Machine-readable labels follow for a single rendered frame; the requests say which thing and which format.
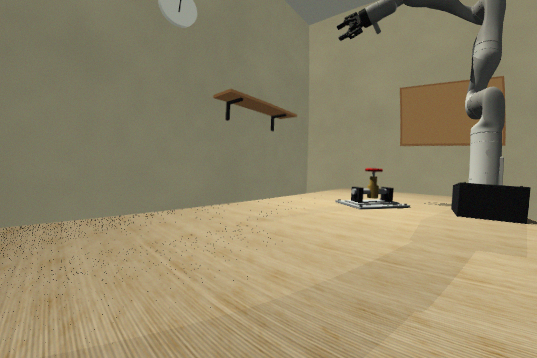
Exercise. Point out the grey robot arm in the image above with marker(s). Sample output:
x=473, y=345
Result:
x=486, y=161

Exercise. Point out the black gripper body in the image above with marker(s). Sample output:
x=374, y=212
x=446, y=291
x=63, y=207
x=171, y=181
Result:
x=362, y=20

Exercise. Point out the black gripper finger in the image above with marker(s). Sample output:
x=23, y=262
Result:
x=347, y=20
x=356, y=32

